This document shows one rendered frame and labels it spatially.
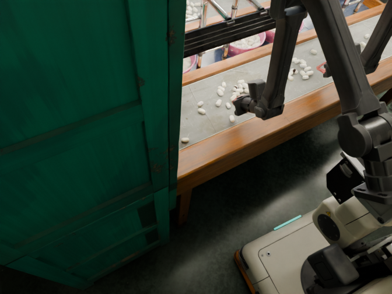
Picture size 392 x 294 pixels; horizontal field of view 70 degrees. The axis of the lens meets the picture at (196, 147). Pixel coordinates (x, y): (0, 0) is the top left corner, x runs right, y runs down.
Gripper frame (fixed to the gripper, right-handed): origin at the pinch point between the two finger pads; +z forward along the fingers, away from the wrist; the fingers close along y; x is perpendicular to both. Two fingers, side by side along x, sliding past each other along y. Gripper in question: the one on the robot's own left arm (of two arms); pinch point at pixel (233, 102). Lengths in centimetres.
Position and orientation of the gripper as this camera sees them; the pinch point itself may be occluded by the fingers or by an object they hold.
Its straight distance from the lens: 122.3
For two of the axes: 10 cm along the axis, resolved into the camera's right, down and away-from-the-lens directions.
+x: 2.6, 8.9, 3.7
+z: -4.4, -2.3, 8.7
